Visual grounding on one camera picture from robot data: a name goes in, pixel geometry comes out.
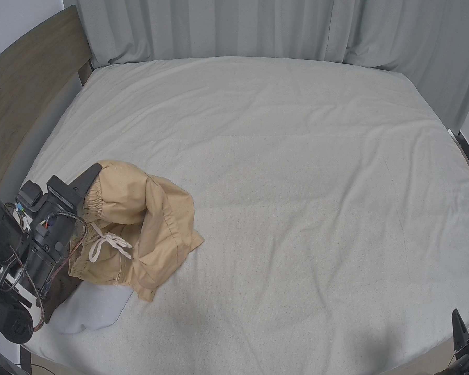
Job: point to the tan shorts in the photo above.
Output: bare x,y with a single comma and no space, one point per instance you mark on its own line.
164,217

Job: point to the bed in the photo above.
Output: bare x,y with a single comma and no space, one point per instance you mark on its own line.
258,150

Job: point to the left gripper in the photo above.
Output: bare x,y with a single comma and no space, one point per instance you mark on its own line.
49,240

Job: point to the dark brown garment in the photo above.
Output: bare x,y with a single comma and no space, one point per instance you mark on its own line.
64,287

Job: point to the pale green curtain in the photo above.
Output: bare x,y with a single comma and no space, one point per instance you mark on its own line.
199,14
414,33

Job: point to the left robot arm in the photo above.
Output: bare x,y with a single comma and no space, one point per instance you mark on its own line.
0,225

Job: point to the white garment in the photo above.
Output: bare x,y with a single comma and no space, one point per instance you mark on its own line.
93,307

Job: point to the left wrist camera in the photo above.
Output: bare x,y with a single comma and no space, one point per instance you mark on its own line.
31,193

